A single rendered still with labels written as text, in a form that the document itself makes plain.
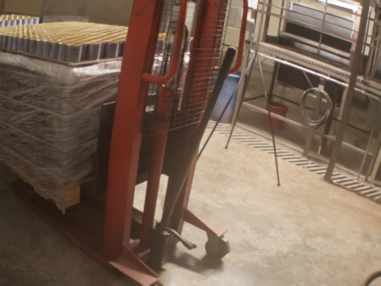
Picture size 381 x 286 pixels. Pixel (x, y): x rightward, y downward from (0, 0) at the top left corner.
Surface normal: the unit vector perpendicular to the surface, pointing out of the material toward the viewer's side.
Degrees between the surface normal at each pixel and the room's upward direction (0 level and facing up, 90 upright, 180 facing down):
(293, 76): 90
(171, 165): 90
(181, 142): 90
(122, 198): 90
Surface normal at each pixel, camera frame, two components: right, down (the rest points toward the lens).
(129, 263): 0.16, -0.91
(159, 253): -0.58, 0.22
